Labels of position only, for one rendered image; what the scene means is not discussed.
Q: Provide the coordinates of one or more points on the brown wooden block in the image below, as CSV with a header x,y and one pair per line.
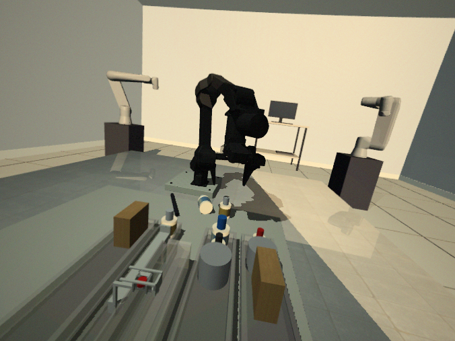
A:
x,y
267,285
130,224

